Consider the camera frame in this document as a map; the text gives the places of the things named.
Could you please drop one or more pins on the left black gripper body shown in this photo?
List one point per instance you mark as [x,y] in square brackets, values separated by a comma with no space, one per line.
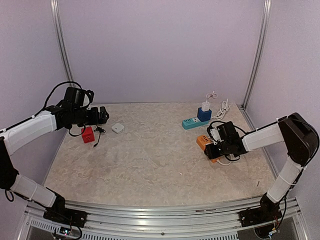
[91,120]

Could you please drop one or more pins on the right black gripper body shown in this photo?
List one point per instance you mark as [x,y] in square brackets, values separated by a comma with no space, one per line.
[214,154]

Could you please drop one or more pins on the orange power strip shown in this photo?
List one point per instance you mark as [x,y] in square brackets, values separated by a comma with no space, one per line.
[202,141]

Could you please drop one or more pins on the red cube socket adapter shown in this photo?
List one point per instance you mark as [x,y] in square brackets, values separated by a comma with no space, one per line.
[88,135]

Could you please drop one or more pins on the white power adapter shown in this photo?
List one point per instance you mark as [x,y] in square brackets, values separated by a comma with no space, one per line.
[118,128]

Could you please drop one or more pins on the blue cube socket adapter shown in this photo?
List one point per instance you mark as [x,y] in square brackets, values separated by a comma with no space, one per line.
[204,116]

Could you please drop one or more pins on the teal power strip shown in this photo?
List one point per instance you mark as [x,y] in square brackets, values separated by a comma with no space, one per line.
[192,123]

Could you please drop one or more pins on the small white charger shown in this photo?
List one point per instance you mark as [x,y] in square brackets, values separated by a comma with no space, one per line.
[205,106]

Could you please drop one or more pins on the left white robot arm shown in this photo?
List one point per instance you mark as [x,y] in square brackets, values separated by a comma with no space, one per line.
[73,110]

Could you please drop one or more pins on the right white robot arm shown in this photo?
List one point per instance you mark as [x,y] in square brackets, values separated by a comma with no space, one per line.
[300,139]

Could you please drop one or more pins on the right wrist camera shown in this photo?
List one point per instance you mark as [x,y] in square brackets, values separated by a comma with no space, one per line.
[214,134]

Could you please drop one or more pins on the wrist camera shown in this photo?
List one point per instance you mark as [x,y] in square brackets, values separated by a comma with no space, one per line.
[214,134]
[88,99]

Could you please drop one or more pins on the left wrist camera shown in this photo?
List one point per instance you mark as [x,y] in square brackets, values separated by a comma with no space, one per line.
[88,99]

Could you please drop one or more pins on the aluminium front rail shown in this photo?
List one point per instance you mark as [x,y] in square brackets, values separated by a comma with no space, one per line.
[205,221]

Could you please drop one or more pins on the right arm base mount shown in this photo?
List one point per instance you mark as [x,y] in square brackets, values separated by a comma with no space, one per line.
[266,212]

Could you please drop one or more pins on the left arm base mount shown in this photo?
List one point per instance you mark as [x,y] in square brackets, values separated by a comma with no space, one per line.
[59,213]

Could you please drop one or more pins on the left aluminium frame post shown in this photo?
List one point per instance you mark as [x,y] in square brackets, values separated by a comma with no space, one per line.
[54,5]

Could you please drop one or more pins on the aluminium frame post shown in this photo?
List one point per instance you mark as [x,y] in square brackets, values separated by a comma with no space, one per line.
[54,5]
[258,53]

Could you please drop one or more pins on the right aluminium frame post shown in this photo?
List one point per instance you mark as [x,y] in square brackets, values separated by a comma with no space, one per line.
[258,53]

